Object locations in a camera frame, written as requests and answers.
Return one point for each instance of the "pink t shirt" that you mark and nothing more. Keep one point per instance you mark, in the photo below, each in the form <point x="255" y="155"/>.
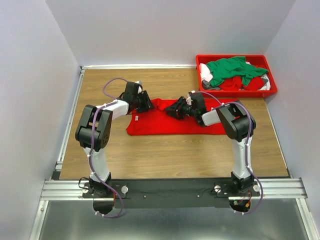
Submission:
<point x="205" y="73"/>

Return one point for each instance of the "green t shirt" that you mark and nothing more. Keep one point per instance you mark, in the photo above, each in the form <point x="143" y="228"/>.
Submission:
<point x="226" y="68"/>

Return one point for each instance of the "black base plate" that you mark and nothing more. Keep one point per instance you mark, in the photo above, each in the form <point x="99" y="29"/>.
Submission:
<point x="169" y="193"/>

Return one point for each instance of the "red plastic bin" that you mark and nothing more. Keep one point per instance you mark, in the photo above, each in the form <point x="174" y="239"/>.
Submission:
<point x="253" y="59"/>

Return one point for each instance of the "red t shirt in bin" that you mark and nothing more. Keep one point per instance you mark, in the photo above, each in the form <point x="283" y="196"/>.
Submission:
<point x="235" y="84"/>

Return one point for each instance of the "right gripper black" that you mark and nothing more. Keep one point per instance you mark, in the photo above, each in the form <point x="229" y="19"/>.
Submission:
<point x="173" y="111"/>

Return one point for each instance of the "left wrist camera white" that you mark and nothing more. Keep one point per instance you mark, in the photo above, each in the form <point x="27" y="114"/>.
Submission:
<point x="140" y="87"/>

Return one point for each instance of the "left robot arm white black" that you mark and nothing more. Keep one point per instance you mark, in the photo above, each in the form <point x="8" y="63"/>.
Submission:
<point x="94" y="128"/>

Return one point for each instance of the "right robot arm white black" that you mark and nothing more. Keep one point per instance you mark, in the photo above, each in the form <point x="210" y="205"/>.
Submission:
<point x="238" y="124"/>

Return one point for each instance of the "aluminium frame rail front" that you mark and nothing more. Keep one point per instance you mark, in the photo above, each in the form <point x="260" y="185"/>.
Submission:
<point x="273" y="188"/>

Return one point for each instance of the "grey t shirt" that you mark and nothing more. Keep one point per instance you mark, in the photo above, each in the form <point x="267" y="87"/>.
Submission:
<point x="207" y="86"/>

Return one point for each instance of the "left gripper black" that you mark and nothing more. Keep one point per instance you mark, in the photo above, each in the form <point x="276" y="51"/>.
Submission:
<point x="148" y="104"/>

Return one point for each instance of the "red t shirt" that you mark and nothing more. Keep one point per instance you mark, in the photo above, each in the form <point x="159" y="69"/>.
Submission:
<point x="235" y="84"/>
<point x="156" y="122"/>

